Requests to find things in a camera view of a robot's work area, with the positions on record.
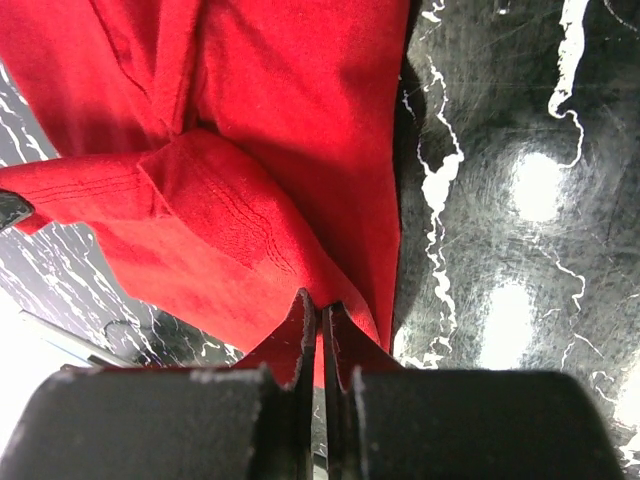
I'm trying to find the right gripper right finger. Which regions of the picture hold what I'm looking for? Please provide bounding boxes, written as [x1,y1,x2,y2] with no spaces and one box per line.
[322,304,623,479]

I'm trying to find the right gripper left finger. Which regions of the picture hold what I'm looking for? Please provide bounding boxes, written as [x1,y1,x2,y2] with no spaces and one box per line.
[1,290,316,479]

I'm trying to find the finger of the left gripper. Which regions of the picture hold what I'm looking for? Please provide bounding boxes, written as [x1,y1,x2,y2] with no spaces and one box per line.
[0,190,34,230]

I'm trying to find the red t-shirt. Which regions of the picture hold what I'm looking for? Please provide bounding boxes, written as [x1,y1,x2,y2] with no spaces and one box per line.
[0,0,414,389]

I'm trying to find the black marble pattern mat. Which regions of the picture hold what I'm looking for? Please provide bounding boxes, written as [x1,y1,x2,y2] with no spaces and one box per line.
[1,1,639,479]

